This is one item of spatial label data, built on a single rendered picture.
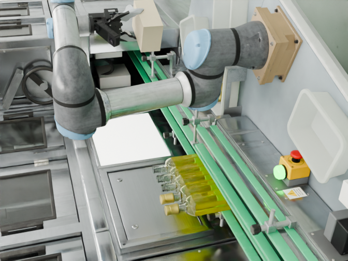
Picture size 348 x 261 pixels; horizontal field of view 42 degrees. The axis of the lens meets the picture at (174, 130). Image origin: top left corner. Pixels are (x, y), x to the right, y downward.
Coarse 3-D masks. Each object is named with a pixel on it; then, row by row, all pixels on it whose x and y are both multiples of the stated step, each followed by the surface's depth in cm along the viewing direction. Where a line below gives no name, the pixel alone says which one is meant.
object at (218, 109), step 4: (224, 72) 169; (224, 76) 169; (224, 80) 170; (224, 84) 171; (224, 88) 172; (224, 92) 173; (224, 96) 174; (224, 100) 176; (216, 104) 188; (220, 104) 188; (212, 108) 186; (216, 108) 186; (220, 108) 185; (216, 112) 183; (220, 112) 178
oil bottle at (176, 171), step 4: (188, 164) 168; (192, 164) 168; (196, 164) 169; (200, 164) 169; (172, 168) 166; (176, 168) 166; (180, 168) 166; (184, 168) 166; (188, 168) 166; (192, 168) 166; (196, 168) 166; (200, 168) 166; (204, 168) 166; (172, 172) 164; (176, 172) 164; (180, 172) 164; (184, 172) 164; (188, 172) 164; (192, 172) 165; (172, 176) 164; (176, 176) 163; (172, 180) 164
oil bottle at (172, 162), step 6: (180, 156) 172; (186, 156) 172; (192, 156) 173; (198, 156) 173; (168, 162) 169; (174, 162) 169; (180, 162) 169; (186, 162) 169; (192, 162) 170; (198, 162) 170; (168, 168) 168
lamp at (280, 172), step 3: (279, 165) 138; (282, 165) 137; (276, 168) 137; (279, 168) 136; (282, 168) 136; (285, 168) 136; (273, 171) 139; (276, 171) 137; (279, 171) 136; (282, 171) 136; (285, 171) 136; (276, 174) 137; (279, 174) 136; (282, 174) 136; (285, 174) 136; (276, 177) 138; (279, 177) 137; (282, 177) 136; (285, 177) 137
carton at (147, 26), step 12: (144, 0) 172; (144, 12) 167; (156, 12) 168; (132, 24) 180; (144, 24) 163; (156, 24) 164; (144, 36) 166; (156, 36) 167; (144, 48) 170; (156, 48) 172
